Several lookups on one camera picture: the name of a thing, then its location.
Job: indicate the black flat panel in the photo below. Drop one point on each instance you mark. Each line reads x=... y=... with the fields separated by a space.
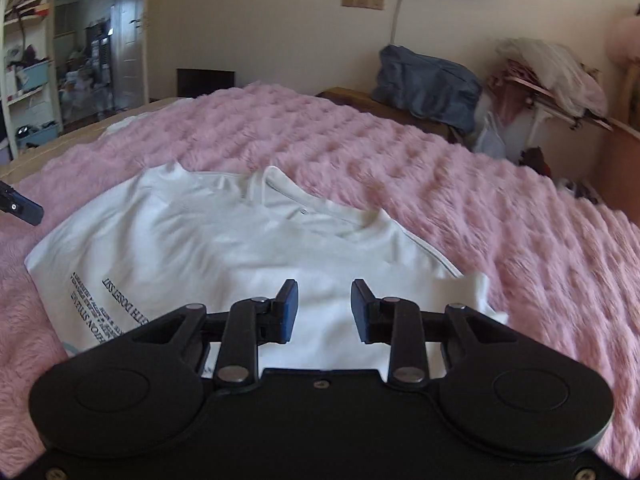
x=205 y=82

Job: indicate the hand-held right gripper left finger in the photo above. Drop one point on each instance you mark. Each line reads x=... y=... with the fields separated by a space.
x=290 y=312

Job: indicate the white open shelf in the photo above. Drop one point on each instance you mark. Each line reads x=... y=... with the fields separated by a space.
x=27 y=60

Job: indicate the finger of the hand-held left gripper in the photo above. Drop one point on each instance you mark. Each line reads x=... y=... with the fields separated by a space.
x=20 y=206

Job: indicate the blue-grey cloth bundle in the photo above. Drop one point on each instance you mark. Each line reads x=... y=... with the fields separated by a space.
x=425 y=85

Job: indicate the white clothes pile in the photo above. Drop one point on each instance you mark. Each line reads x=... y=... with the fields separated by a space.
x=545 y=85

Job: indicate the beige wall socket panel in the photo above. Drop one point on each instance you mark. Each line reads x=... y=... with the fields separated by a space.
x=363 y=1

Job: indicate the pink fluffy blanket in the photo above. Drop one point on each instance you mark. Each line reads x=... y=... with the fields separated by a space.
x=400 y=180

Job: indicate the small white cloth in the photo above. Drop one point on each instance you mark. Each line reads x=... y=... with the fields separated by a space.
x=125 y=122

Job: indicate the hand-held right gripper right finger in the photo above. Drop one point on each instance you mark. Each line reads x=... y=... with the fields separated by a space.
x=359 y=312

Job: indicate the white plastic bag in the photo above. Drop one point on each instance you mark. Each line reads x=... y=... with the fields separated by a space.
x=490 y=140

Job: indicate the white printed sweatshirt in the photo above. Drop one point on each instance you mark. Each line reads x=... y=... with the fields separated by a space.
x=200 y=245

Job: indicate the beige bed sheet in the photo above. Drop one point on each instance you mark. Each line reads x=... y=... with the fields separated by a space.
x=30 y=162

